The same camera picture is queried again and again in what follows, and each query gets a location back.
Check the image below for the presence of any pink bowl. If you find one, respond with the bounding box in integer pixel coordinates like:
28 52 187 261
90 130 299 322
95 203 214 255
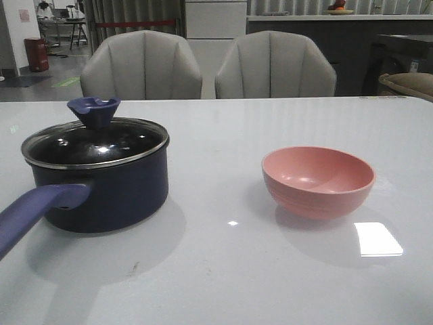
262 146 375 220

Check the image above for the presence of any glass lid blue knob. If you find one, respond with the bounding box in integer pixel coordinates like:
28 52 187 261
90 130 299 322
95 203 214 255
21 97 169 170

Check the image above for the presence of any right beige chair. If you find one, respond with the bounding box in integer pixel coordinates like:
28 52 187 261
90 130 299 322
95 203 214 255
214 30 337 99

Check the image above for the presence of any beige chair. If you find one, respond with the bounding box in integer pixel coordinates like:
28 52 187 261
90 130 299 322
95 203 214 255
214 30 337 99
81 30 202 100

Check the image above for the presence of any dark blue saucepan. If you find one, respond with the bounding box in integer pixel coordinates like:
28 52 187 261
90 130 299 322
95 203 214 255
0 117 170 260

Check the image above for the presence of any left beige chair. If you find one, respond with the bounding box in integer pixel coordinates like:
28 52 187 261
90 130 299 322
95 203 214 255
81 30 202 100

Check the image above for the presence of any white drawer cabinet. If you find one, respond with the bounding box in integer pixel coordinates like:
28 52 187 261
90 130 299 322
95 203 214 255
185 1 248 99

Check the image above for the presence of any red barrier belt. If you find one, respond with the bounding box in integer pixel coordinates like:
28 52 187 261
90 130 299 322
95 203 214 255
95 19 177 28

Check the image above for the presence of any dark counter white top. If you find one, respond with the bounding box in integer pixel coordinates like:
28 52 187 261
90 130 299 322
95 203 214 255
247 14 432 96

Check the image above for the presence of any fruit plate on counter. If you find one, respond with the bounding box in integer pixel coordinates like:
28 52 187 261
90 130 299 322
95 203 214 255
325 0 354 16

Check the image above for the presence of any dark side table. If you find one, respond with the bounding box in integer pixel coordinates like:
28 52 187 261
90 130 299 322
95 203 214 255
361 35 432 95

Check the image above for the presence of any red trash bin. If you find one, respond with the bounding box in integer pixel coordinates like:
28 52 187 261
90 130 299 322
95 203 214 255
24 37 49 72

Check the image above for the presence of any background work desk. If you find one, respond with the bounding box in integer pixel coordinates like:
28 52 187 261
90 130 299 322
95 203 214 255
37 16 88 50

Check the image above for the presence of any brown cushion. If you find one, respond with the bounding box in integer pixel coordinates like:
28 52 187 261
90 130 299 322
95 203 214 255
378 72 432 102

